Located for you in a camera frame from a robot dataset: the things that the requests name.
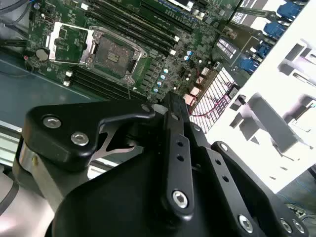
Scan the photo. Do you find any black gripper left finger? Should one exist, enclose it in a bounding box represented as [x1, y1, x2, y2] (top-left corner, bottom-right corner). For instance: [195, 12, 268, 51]
[21, 93, 196, 222]

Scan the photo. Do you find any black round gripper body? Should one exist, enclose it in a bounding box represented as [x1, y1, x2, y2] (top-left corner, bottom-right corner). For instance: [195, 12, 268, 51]
[48, 143, 241, 237]

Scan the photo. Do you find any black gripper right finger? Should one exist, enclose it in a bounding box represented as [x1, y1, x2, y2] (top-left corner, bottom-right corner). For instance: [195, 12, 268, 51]
[178, 93, 309, 237]

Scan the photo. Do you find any metal socket cover frame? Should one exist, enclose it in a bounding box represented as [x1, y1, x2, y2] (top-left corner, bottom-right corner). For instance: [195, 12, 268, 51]
[46, 21, 96, 67]

